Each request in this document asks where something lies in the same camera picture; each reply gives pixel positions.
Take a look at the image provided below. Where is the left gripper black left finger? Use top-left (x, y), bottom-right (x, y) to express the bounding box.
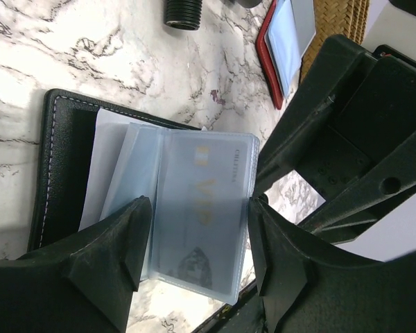
top-left (0, 197), bottom-right (152, 332)

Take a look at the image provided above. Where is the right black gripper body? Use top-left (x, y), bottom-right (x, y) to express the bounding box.
top-left (297, 55), bottom-right (416, 200)

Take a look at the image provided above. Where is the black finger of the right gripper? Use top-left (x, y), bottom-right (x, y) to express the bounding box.
top-left (254, 35), bottom-right (377, 196)
top-left (300, 131), bottom-right (416, 234)

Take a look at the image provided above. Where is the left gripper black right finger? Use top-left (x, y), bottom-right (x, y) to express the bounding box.
top-left (248, 198), bottom-right (416, 332)

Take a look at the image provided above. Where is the grey credit card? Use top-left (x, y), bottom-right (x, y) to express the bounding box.
top-left (291, 0), bottom-right (316, 58)

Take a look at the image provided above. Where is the light blue card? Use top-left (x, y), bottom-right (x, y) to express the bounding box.
top-left (268, 1), bottom-right (301, 96)

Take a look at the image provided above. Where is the red card holder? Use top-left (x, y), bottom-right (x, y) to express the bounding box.
top-left (255, 0), bottom-right (316, 110)

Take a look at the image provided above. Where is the brown woven organizer tray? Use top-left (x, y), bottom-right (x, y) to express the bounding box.
top-left (300, 0), bottom-right (370, 81)

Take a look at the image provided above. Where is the black T-shaped part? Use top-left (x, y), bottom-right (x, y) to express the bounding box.
top-left (163, 0), bottom-right (263, 31)

